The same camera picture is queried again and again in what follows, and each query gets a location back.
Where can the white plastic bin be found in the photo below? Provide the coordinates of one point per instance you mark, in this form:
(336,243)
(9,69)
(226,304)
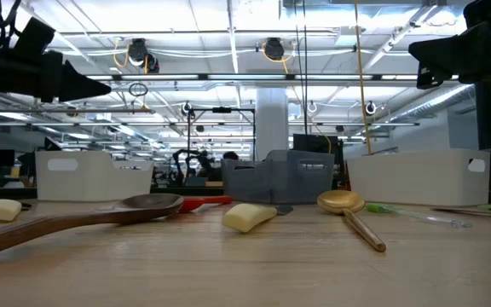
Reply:
(416,179)
(96,179)

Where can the grey plastic bin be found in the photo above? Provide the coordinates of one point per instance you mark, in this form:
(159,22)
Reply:
(271,183)

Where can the gold metal spoon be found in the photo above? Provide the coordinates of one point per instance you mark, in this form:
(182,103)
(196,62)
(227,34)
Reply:
(339,201)

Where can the white building column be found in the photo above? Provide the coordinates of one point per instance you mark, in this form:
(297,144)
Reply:
(271,123)

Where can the black background robot arm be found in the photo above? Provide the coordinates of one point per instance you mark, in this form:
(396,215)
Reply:
(183,160)

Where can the dark wooden spoon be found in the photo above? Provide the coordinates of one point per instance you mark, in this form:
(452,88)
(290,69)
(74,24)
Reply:
(143,209)

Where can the person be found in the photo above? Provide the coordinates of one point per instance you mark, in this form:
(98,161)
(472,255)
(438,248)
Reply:
(230,156)

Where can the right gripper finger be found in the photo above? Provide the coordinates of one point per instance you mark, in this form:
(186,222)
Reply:
(437,44)
(441,66)

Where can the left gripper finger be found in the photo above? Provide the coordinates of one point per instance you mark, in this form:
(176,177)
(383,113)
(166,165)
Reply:
(73,74)
(77,91)

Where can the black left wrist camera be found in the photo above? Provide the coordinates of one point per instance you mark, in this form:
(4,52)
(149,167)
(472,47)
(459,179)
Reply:
(34,40)

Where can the long ceiling light strip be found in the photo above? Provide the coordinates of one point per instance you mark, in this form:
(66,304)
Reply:
(245,77)

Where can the silver air duct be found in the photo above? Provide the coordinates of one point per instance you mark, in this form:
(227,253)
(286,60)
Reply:
(437,100)

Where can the black background stand frame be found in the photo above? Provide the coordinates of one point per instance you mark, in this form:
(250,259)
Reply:
(189,136)

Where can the red silicone spoon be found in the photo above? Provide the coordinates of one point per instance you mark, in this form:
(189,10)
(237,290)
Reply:
(205,200)

